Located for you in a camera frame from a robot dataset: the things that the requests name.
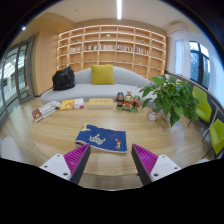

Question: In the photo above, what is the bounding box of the yellow and white book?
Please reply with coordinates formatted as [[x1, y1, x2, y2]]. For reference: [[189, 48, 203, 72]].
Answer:
[[59, 97, 85, 111]]

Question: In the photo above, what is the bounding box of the green chair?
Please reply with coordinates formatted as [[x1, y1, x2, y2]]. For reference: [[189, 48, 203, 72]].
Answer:
[[201, 118, 224, 159], [186, 85, 213, 129]]

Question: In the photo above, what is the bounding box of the black bag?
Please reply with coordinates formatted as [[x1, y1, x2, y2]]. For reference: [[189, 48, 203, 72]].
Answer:
[[51, 65, 76, 92]]

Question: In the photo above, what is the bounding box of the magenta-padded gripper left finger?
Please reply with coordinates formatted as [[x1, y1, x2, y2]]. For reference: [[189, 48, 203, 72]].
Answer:
[[39, 143, 92, 185]]

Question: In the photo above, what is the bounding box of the white air conditioner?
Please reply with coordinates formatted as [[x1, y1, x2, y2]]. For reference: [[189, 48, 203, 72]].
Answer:
[[166, 22, 188, 35]]

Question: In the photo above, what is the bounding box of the colourful figurine group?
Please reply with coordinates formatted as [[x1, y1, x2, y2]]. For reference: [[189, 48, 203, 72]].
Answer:
[[114, 91, 142, 113]]

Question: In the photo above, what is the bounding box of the long ceiling light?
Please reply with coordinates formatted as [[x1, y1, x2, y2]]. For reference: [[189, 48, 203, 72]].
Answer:
[[116, 0, 123, 20]]

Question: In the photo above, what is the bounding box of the small white and red cup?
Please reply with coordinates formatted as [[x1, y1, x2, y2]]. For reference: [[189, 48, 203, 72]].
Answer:
[[147, 108, 159, 122]]

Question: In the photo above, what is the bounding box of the green potted plant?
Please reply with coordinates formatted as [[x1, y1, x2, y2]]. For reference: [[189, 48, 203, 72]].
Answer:
[[138, 73, 200, 128]]

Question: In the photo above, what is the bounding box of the blue printed towel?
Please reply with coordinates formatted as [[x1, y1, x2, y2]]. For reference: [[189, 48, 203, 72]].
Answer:
[[74, 123, 129, 154]]

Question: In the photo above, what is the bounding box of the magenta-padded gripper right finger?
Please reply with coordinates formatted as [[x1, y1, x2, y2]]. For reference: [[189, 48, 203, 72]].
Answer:
[[130, 143, 183, 187]]

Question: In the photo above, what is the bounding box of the plain yellow book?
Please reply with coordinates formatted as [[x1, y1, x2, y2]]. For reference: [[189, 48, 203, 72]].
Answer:
[[87, 97, 116, 110]]

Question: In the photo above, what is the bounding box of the grey curved sofa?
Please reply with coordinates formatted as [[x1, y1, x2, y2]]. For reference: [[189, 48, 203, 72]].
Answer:
[[40, 65, 158, 105]]

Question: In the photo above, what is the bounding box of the red and white book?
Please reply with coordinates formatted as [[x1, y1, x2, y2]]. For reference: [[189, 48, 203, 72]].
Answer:
[[31, 102, 58, 123]]

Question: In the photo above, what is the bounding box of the glass door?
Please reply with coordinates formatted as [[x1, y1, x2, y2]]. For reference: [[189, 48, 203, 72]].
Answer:
[[0, 38, 36, 128]]

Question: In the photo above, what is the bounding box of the yellow cushion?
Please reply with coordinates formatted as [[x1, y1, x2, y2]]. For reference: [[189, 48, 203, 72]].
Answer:
[[90, 64, 116, 86]]

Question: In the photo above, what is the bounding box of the dark-framed window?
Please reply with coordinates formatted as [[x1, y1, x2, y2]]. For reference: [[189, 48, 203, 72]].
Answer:
[[188, 40, 212, 90]]

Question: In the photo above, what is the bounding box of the wooden wall shelf unit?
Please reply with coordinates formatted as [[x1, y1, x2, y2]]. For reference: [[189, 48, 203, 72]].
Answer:
[[56, 24, 168, 79]]

